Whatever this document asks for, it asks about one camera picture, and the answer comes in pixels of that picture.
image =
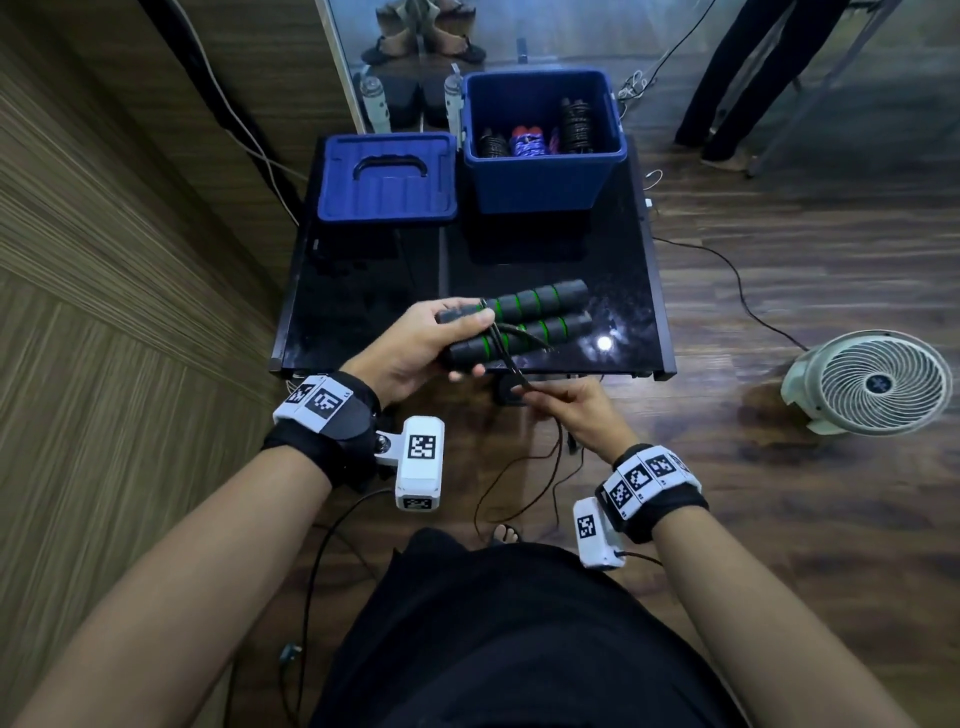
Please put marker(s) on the black glossy low table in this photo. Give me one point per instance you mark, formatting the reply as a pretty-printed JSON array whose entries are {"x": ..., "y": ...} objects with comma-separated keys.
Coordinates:
[{"x": 360, "y": 300}]

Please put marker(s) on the white floor fan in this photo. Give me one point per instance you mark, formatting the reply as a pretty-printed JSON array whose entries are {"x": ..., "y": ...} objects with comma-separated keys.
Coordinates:
[{"x": 877, "y": 382}]

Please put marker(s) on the black pouch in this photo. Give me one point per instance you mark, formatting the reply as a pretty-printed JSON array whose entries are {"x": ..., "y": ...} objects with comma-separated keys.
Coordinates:
[{"x": 416, "y": 101}]

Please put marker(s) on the person's right foot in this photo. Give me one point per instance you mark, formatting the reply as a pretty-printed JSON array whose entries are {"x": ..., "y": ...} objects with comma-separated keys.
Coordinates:
[{"x": 507, "y": 534}]

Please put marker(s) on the person's black clothing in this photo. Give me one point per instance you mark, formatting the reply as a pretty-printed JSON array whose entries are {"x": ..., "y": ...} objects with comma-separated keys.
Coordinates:
[{"x": 517, "y": 645}]

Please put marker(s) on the blue bin lid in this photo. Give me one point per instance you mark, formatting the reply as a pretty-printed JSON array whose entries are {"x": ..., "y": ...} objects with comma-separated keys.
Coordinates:
[{"x": 352, "y": 202}]

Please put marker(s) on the blue plastic bin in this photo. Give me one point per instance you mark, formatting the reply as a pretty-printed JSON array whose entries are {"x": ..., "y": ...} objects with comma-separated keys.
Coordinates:
[{"x": 544, "y": 184}]

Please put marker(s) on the person's left forearm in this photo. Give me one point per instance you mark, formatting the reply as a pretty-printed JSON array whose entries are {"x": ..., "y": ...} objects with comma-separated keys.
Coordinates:
[{"x": 180, "y": 600}]

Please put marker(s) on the person's right hand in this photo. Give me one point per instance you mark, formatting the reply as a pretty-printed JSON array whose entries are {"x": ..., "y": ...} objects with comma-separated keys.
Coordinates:
[{"x": 585, "y": 416}]

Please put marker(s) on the black wristband with marker tags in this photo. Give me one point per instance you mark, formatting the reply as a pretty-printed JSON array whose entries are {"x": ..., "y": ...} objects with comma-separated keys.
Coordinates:
[
  {"x": 649, "y": 487},
  {"x": 326, "y": 424}
]

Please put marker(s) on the person's left hand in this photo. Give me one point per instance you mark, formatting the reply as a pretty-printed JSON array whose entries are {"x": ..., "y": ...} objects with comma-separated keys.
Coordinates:
[{"x": 405, "y": 352}]

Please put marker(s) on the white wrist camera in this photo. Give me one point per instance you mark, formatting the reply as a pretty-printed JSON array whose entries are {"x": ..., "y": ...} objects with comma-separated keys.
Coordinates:
[
  {"x": 592, "y": 532},
  {"x": 420, "y": 461}
]

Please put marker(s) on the white water bottle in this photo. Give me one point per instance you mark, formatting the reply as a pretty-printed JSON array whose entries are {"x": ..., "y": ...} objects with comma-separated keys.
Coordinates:
[{"x": 452, "y": 105}]

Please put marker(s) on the person's right forearm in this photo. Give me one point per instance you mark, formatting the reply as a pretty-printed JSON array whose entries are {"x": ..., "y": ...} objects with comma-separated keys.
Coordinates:
[{"x": 765, "y": 622}]

